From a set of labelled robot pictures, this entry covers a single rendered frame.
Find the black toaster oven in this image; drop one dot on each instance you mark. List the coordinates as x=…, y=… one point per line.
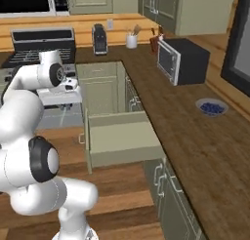
x=188, y=61

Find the olive wall cupboard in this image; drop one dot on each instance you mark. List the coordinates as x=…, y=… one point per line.
x=94, y=1

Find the black coffee machine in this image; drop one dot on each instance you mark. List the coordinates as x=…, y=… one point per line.
x=99, y=39

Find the open olive green drawer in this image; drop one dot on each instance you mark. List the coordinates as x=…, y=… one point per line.
x=123, y=143

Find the black and silver stove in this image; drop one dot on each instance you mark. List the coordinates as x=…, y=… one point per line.
x=42, y=40

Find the white wall socket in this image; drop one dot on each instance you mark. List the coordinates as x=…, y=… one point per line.
x=110, y=24

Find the white utensil pot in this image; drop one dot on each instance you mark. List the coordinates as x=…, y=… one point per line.
x=131, y=42

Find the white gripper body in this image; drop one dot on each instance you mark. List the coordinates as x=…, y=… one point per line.
x=60, y=96

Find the tall olive cupboard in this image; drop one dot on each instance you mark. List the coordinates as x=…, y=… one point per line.
x=195, y=9

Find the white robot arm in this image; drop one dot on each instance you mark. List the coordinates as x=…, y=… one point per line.
x=19, y=120

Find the olive cabinet run under counter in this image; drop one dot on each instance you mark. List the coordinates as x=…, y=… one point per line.
x=175, y=211

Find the white framed window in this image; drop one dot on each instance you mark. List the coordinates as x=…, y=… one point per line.
x=22, y=1

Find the grey bowl of blueberries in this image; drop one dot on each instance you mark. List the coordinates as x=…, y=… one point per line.
x=211, y=108

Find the wooden kitchen utensils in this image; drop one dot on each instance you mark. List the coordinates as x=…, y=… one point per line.
x=136, y=30

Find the brown knife block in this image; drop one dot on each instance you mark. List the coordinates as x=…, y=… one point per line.
x=155, y=44

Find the olive corner cabinet run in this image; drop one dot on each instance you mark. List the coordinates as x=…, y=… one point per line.
x=101, y=88

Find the olive cabinet door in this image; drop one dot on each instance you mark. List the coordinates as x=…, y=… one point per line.
x=132, y=92

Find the black framed panel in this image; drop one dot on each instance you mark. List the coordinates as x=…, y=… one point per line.
x=237, y=39

